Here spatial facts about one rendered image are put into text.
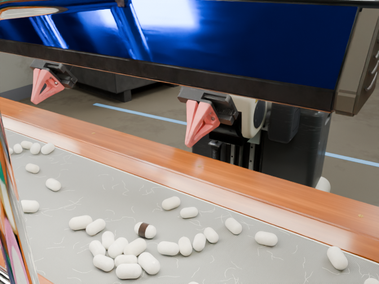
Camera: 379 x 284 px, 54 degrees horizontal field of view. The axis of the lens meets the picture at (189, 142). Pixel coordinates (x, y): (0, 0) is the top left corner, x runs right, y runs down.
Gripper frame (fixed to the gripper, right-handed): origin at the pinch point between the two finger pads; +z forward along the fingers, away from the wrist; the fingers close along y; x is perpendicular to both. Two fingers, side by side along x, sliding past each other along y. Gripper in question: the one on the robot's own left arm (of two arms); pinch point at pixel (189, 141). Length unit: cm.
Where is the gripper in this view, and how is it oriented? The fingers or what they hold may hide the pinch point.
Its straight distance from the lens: 65.3
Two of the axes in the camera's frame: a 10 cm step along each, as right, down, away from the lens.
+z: -4.2, 8.6, -3.0
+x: 3.5, 4.6, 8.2
